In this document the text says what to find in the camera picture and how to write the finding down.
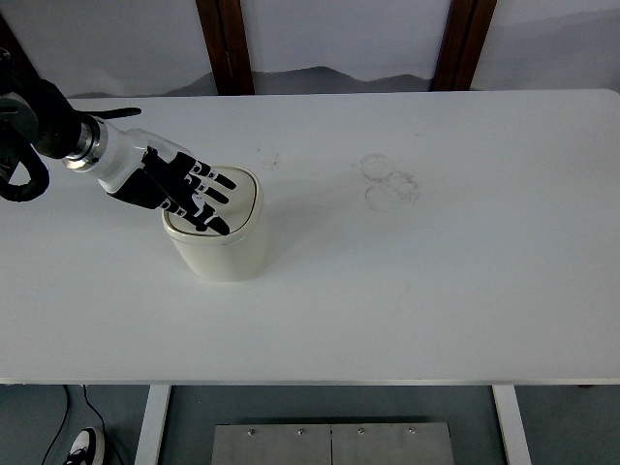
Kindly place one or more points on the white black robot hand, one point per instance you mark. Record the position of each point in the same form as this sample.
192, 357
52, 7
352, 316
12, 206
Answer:
141, 168

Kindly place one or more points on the cream lidded trash can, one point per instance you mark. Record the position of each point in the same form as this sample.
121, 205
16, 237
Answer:
238, 255

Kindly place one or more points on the black white sneaker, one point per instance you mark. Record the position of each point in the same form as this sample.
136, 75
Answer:
88, 448

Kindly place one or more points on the left brown wooden frame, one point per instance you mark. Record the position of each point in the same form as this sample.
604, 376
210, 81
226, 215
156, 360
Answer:
223, 30

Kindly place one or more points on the grey metal base plate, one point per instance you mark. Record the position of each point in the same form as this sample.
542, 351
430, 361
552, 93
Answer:
338, 443

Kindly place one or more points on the brown wooden frame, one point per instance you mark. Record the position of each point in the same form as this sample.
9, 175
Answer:
464, 36
223, 30

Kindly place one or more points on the white left table leg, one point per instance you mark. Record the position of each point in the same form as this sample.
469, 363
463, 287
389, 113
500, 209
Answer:
153, 425

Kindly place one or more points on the white table leg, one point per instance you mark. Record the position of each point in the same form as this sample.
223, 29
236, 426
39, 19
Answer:
153, 425
513, 434

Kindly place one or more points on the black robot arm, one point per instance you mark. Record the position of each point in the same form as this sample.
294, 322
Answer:
38, 122

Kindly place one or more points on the white right table leg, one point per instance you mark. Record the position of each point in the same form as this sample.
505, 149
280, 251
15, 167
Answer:
513, 434

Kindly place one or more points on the right brown wooden frame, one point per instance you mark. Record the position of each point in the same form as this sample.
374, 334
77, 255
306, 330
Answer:
464, 36

